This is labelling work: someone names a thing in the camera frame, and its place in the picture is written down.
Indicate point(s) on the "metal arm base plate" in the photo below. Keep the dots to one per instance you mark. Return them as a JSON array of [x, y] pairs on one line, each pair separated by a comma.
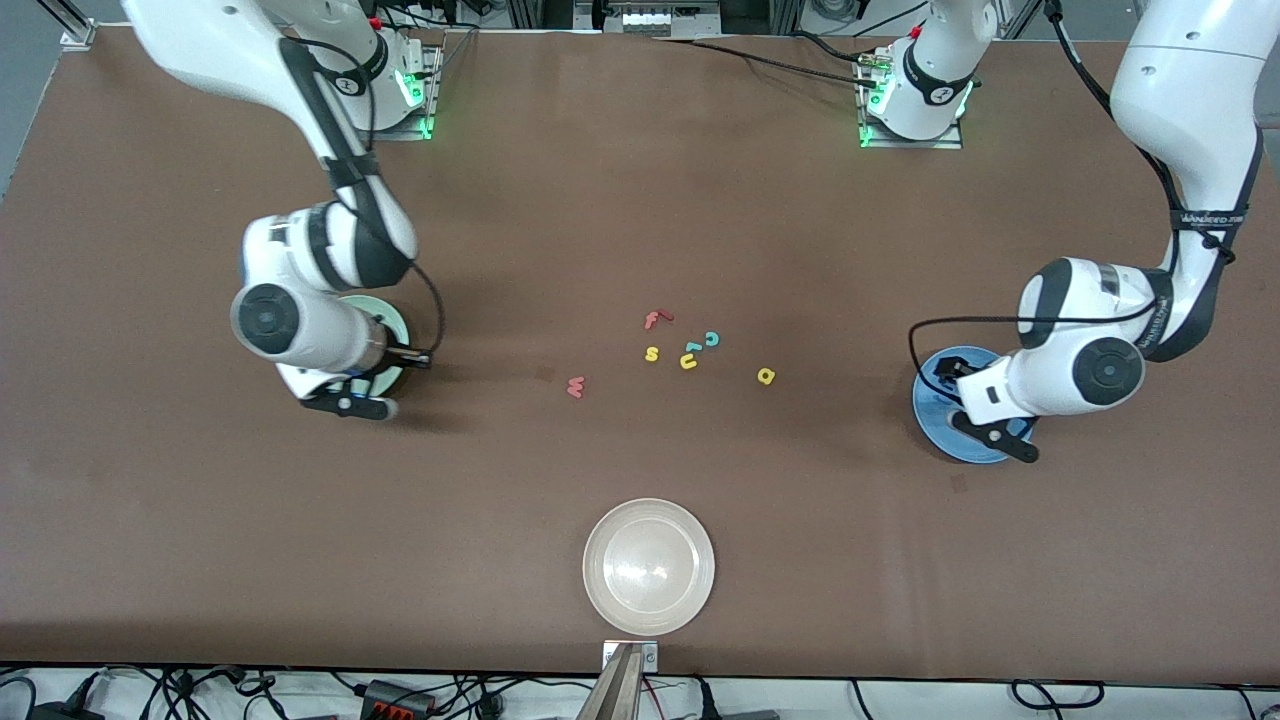
[[955, 140], [430, 100]]

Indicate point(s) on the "pink foam letter w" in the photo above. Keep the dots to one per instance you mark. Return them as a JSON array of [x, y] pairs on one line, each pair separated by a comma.
[[575, 387]]

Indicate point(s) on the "blue plate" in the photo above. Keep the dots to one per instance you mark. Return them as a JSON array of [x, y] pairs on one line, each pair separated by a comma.
[[935, 420]]

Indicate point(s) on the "red foam letter f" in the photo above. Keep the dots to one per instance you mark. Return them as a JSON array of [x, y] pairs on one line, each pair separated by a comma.
[[652, 320]]

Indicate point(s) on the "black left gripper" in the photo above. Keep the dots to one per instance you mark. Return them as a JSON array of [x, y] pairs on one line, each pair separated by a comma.
[[946, 377]]

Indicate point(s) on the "light green plate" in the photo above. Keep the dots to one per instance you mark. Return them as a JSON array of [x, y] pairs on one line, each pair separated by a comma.
[[392, 320]]

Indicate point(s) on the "black orange power strip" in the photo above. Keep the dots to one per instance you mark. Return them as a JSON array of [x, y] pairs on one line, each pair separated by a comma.
[[398, 698]]

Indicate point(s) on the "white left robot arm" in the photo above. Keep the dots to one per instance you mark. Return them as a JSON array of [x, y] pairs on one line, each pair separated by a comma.
[[1080, 370]]

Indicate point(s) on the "beige plate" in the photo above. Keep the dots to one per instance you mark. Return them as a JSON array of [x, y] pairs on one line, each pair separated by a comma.
[[649, 567]]

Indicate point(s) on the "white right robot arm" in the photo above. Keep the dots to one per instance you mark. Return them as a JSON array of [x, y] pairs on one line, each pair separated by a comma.
[[300, 330]]

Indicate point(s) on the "silver control box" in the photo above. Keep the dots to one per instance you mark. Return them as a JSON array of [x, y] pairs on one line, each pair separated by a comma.
[[648, 15]]

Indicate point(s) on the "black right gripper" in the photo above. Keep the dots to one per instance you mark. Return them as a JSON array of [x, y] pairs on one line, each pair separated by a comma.
[[402, 356]]

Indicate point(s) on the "aluminium corner post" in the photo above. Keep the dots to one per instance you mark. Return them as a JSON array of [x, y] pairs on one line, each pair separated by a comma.
[[78, 25]]

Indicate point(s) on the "silver camera mount bracket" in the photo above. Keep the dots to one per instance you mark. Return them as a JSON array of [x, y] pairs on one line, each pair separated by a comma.
[[610, 655]]

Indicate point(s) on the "aluminium camera pole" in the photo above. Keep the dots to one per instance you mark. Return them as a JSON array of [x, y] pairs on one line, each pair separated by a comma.
[[615, 695]]

